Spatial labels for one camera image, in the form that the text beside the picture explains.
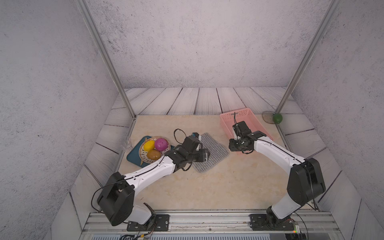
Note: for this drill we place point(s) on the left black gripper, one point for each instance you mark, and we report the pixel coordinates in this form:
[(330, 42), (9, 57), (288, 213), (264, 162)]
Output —
[(203, 155)]

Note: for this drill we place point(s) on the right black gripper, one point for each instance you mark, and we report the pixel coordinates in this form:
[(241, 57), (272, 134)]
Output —
[(231, 146)]

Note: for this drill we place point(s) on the grey striped square dishcloth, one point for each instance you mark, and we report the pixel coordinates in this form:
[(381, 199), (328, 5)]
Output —
[(218, 152)]

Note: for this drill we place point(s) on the pink plastic basket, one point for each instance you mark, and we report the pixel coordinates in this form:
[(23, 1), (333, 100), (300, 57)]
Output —
[(246, 115)]

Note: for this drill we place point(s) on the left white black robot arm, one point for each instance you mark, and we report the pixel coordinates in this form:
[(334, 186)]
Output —
[(117, 199)]

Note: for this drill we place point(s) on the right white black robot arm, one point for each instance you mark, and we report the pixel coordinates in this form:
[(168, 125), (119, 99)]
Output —
[(305, 182)]

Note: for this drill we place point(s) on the purple ball fruit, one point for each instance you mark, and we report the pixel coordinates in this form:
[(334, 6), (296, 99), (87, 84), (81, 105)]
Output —
[(161, 144)]

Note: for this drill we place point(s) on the grey round coaster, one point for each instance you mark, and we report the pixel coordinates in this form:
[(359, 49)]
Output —
[(268, 117)]

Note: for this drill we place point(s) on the brown potato fruit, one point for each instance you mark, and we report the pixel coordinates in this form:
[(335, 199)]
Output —
[(154, 155)]

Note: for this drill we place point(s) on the green ball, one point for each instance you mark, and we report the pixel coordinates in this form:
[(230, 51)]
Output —
[(277, 118)]

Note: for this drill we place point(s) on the yellow lemon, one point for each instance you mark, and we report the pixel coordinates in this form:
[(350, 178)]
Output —
[(149, 145)]

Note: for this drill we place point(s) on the patterned round plate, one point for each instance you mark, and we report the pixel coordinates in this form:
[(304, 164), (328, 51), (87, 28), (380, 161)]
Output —
[(152, 149)]

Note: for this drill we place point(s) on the teal rubber mat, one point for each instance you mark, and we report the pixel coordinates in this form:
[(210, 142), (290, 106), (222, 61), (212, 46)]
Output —
[(133, 154)]

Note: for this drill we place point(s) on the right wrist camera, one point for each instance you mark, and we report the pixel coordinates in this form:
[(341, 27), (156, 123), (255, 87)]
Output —
[(241, 130)]

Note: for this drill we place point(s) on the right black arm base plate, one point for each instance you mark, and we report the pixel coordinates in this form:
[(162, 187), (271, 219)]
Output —
[(265, 222)]

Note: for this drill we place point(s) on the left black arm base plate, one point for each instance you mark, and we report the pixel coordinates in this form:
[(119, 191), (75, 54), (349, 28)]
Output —
[(156, 223)]

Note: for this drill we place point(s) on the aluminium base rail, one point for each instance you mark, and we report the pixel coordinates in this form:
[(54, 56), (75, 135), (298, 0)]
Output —
[(307, 222)]

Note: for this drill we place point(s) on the right aluminium frame post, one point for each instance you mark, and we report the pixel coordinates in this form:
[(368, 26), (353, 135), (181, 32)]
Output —
[(320, 32)]

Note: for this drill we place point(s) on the aluminium frame post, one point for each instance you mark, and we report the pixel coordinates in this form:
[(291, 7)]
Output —
[(90, 23), (320, 32)]

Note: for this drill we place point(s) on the left aluminium frame post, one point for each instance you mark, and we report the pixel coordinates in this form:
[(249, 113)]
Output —
[(90, 23)]

